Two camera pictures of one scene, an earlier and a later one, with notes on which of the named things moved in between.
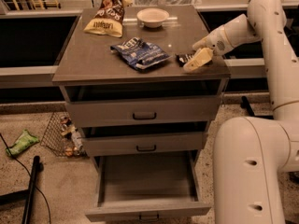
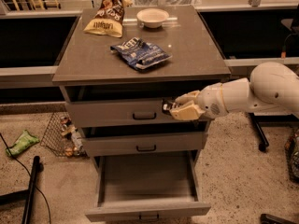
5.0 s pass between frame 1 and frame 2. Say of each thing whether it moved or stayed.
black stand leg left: stayed
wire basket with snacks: stayed
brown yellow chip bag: stayed
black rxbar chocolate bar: moved
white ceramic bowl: stayed
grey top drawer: stayed
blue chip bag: stayed
